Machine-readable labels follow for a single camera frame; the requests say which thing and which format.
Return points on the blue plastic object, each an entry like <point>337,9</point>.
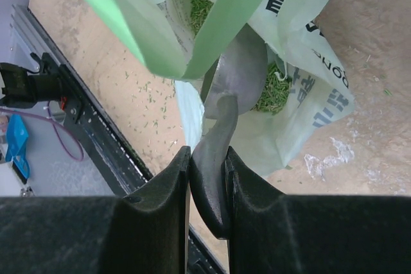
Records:
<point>16,139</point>

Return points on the green litter pellets pile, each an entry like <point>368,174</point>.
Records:
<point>275,92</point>

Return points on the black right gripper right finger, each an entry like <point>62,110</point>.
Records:
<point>274,232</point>

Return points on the silver metal scoop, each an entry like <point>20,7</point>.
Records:
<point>224,110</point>

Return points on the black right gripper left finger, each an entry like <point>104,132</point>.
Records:
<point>144,232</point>

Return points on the green cat litter bag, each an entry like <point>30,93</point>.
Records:
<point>267,53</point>

